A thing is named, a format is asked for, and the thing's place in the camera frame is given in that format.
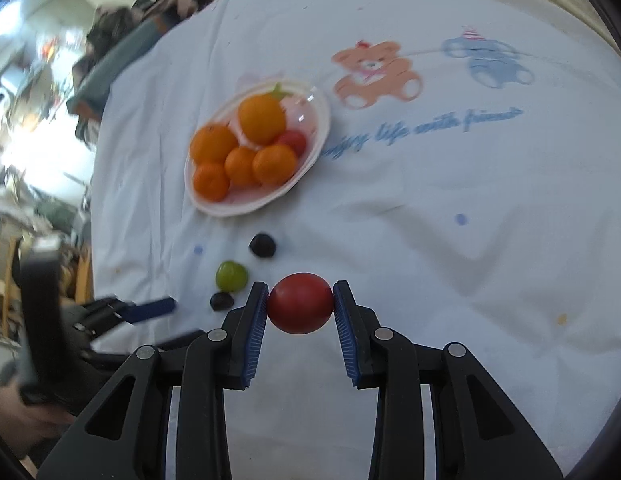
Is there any pink strawberry plate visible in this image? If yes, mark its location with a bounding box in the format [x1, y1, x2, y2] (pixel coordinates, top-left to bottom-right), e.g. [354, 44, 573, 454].
[184, 80, 332, 218]

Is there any person's left hand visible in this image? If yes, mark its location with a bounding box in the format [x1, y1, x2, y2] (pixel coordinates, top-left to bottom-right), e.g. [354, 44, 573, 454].
[0, 365, 78, 463]

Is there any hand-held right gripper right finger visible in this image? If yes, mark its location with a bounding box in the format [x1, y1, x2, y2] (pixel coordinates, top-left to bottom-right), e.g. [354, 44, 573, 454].
[332, 280, 564, 480]

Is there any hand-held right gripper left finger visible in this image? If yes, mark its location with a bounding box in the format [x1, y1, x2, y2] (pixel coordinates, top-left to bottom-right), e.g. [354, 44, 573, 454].
[38, 281, 270, 480]

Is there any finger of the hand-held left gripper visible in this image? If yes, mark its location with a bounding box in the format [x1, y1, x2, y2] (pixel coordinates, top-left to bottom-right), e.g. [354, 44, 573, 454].
[88, 296, 177, 327]
[90, 329, 207, 362]

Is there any green cherry tomato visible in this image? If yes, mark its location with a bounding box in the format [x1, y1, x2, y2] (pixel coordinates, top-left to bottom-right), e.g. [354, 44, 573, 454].
[215, 260, 250, 292]

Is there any small orange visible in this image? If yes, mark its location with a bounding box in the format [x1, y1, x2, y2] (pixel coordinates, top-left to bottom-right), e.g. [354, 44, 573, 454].
[192, 161, 231, 203]
[224, 146, 257, 187]
[252, 143, 298, 186]

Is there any red cherry tomato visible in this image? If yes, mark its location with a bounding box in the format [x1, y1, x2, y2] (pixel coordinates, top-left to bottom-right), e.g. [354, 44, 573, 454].
[275, 130, 308, 157]
[267, 272, 336, 335]

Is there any white printed blanket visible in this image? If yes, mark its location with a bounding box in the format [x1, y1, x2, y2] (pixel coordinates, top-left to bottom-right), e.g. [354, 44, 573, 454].
[88, 0, 621, 480]

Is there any grey-green folded cloth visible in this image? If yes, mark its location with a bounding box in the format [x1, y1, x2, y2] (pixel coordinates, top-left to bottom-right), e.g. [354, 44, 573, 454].
[65, 17, 184, 121]

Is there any large orange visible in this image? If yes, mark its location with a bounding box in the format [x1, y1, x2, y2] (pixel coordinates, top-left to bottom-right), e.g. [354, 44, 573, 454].
[238, 94, 287, 146]
[189, 124, 240, 165]

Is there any dark grape, upper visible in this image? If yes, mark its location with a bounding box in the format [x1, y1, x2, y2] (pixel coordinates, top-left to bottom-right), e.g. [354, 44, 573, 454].
[248, 232, 278, 259]

